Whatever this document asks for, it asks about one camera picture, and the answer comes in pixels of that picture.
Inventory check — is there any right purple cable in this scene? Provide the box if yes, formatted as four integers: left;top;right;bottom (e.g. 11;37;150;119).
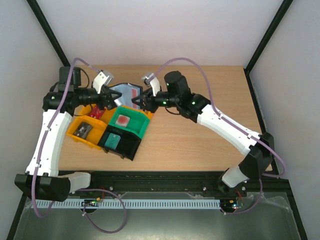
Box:
152;57;287;216

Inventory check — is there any yellow bin far left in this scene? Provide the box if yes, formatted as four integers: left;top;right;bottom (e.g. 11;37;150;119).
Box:
76;104;116;125

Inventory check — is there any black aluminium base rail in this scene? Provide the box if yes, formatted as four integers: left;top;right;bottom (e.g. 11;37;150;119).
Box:
24;170;293;199

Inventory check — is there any black card stack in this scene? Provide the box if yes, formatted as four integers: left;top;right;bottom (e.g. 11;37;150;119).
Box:
73;121;93;140

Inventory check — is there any black leather card holder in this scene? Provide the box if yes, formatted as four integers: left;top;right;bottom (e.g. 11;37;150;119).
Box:
110;83;143;108

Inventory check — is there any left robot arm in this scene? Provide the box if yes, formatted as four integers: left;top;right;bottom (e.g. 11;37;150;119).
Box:
14;66;122;202

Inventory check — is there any red circle card stack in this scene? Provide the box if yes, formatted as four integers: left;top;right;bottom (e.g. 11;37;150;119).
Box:
115;114;130;128

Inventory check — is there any black bin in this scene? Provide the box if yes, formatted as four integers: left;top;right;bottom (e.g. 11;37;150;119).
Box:
98;125;142;161

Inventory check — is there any left black frame post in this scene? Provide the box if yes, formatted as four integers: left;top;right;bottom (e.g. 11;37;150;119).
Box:
26;0;71;67

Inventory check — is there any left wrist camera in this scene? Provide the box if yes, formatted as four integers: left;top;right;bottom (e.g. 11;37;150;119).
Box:
92;70;114;94

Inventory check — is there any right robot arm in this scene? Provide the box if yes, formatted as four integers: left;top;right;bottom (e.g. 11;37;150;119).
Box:
132;71;274;196

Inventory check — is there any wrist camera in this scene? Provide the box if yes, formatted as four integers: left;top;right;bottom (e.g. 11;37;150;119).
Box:
92;70;114;94
142;72;161;97

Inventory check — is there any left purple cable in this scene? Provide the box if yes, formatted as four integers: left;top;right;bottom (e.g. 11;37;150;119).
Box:
31;57;129;234

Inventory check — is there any right black frame post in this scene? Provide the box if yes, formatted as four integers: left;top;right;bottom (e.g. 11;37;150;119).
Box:
244;0;294;73

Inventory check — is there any white slotted cable duct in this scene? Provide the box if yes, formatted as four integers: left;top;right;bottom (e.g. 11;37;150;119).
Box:
30;198;221;210

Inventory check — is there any green bin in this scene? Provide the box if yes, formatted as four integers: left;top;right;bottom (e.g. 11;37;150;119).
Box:
108;106;151;139

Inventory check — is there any yellow bin far right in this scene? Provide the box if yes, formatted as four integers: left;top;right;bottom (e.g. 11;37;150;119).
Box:
122;105;154;120

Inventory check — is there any black frame post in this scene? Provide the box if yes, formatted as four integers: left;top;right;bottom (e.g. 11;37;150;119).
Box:
244;0;294;73
26;0;71;67

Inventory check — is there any purple cable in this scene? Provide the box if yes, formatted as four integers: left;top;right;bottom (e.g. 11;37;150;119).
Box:
152;57;287;216
31;57;129;234

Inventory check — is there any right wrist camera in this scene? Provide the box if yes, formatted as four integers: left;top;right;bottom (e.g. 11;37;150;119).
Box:
142;72;161;97

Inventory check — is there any yellow bin near left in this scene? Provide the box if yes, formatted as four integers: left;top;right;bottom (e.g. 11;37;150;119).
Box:
66;115;107;150

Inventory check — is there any teal card stack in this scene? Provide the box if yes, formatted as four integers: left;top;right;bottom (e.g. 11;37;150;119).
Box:
103;133;121;150

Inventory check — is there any yellow bin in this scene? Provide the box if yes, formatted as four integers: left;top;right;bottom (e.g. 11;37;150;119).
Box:
66;115;107;150
76;104;116;125
122;105;154;120

